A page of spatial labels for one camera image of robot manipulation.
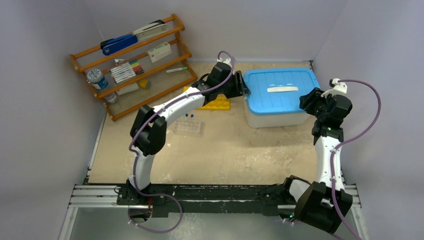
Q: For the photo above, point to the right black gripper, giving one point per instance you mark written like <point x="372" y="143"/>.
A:
<point x="309" y="102"/>

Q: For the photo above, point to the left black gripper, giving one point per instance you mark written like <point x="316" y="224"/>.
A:
<point x="240" y="88"/>

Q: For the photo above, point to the yellow test tube rack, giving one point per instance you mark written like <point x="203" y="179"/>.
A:
<point x="221" y="103"/>

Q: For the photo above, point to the blue plastic lid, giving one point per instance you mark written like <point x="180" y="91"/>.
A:
<point x="275" y="91"/>

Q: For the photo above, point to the white plastic bin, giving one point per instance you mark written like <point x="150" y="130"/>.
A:
<point x="273" y="120"/>

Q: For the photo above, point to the white green box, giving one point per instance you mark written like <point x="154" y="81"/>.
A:
<point x="159" y="52"/>

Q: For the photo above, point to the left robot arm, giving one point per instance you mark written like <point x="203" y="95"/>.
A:
<point x="149" y="129"/>

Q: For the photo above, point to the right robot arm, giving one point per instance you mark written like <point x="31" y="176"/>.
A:
<point x="324" y="202"/>

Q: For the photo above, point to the clear tube rack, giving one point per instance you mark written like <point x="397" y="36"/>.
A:
<point x="188" y="127"/>

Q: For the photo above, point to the green white marker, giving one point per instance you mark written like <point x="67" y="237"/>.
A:
<point x="176" y="69"/>

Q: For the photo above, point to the yellow sponge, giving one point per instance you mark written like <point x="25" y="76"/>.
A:
<point x="144" y="84"/>

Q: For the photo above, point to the white flat box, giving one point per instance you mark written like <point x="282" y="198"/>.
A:
<point x="128" y="89"/>

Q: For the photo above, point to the coloured marker pack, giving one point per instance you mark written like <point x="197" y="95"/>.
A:
<point x="126" y="71"/>

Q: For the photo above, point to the wooden shelf rack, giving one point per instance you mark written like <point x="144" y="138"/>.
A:
<point x="162" y="83"/>

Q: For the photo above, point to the small clear jar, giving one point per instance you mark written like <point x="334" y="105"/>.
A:
<point x="111" y="98"/>

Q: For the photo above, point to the blue grey stapler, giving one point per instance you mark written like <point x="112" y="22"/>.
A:
<point x="117" y="44"/>

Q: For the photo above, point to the blue lid jar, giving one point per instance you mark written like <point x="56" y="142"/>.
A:
<point x="97" y="79"/>

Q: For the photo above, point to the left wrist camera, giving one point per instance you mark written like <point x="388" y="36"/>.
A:
<point x="224" y="64"/>

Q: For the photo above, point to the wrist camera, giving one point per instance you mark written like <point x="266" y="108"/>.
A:
<point x="224" y="64"/>
<point x="337" y="88"/>

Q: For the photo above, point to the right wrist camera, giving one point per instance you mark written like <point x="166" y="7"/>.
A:
<point x="337" y="88"/>

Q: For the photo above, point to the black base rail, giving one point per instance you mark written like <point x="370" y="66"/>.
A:
<point x="163" y="199"/>

